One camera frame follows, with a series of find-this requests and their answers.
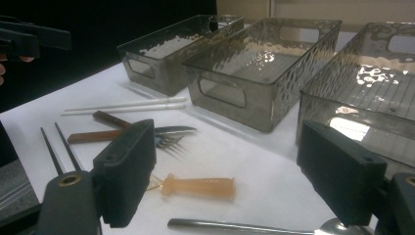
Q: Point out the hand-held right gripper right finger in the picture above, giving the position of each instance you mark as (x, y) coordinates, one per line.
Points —
(336, 176)

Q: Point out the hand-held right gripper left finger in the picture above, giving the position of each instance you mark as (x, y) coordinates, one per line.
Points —
(125, 182)

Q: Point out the black chopstick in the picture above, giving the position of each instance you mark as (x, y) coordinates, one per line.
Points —
(51, 151)
(68, 147)

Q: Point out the white chopstick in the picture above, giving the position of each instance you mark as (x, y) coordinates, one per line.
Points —
(130, 110)
(130, 104)

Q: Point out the clear grey plastic bin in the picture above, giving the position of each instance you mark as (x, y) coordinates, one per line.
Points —
(375, 98)

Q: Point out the mesh bin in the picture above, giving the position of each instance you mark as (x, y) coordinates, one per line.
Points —
(254, 107)
(156, 75)

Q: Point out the metal spoon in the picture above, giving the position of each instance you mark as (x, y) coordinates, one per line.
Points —
(228, 225)

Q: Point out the black curtain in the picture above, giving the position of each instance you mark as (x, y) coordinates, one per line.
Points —
(98, 32)

